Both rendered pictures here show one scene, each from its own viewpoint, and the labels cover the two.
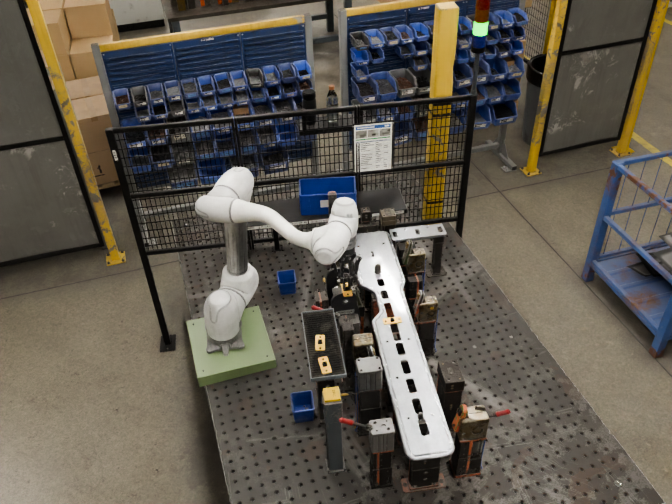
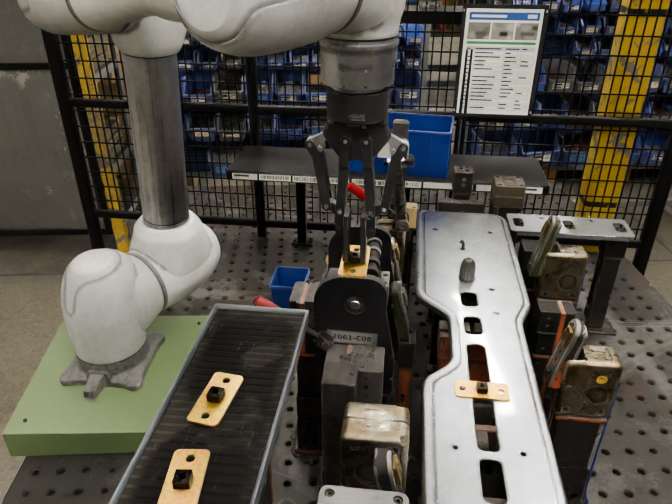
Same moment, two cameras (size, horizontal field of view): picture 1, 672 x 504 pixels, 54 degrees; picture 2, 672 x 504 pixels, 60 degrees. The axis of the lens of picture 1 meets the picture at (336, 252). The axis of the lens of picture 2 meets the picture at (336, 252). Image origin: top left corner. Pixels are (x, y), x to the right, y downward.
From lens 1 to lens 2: 2.01 m
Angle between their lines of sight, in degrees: 15
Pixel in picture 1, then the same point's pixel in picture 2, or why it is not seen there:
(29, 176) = (20, 114)
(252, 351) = (151, 401)
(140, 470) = not seen: outside the picture
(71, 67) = not seen: hidden behind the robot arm
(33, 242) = (23, 211)
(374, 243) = (470, 229)
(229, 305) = (107, 281)
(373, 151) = (497, 72)
